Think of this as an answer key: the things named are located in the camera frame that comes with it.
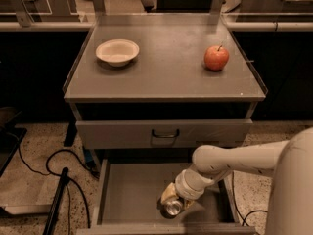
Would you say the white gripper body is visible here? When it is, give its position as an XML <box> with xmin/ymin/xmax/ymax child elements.
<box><xmin>175</xmin><ymin>168</ymin><xmax>212</xmax><ymax>201</ymax></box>

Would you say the silver 7up can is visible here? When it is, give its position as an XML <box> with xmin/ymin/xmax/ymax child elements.
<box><xmin>162</xmin><ymin>197</ymin><xmax>184</xmax><ymax>218</ymax></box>

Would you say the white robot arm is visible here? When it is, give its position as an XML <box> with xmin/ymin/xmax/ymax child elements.
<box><xmin>160</xmin><ymin>128</ymin><xmax>313</xmax><ymax>235</ymax></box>

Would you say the open middle drawer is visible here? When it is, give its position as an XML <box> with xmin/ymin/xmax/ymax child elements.
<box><xmin>76</xmin><ymin>160</ymin><xmax>255</xmax><ymax>235</ymax></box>

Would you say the closed top drawer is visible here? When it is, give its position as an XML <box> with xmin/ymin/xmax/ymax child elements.
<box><xmin>76</xmin><ymin>119</ymin><xmax>252</xmax><ymax>149</ymax></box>

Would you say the grey drawer cabinet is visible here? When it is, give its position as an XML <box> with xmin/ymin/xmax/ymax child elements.
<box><xmin>62</xmin><ymin>13</ymin><xmax>268</xmax><ymax>235</ymax></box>

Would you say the black bar on floor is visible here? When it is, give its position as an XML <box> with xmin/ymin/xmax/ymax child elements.
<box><xmin>43</xmin><ymin>167</ymin><xmax>68</xmax><ymax>235</ymax></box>

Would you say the red apple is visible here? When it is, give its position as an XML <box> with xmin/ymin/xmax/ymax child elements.
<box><xmin>204</xmin><ymin>45</ymin><xmax>230</xmax><ymax>71</ymax></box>

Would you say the white bowl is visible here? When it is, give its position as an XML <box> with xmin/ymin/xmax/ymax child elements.
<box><xmin>96</xmin><ymin>39</ymin><xmax>140</xmax><ymax>67</ymax></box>

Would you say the dark object at left edge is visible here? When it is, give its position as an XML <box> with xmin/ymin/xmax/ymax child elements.
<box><xmin>0</xmin><ymin>107</ymin><xmax>27</xmax><ymax>177</ymax></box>

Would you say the black drawer handle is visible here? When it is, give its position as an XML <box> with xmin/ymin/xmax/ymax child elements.
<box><xmin>151</xmin><ymin>129</ymin><xmax>180</xmax><ymax>139</ymax></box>

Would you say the black floor cable right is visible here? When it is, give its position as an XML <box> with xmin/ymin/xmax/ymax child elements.
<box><xmin>230</xmin><ymin>171</ymin><xmax>269</xmax><ymax>227</ymax></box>

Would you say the black floor cable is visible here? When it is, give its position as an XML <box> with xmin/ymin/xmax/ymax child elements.
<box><xmin>6</xmin><ymin>131</ymin><xmax>100</xmax><ymax>229</ymax></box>
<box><xmin>230</xmin><ymin>171</ymin><xmax>269</xmax><ymax>227</ymax></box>

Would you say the black floor cable left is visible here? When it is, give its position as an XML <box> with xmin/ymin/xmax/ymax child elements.
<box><xmin>6</xmin><ymin>131</ymin><xmax>100</xmax><ymax>229</ymax></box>

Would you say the white horizontal rail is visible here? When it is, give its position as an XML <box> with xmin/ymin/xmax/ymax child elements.
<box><xmin>0</xmin><ymin>22</ymin><xmax>313</xmax><ymax>32</ymax></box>

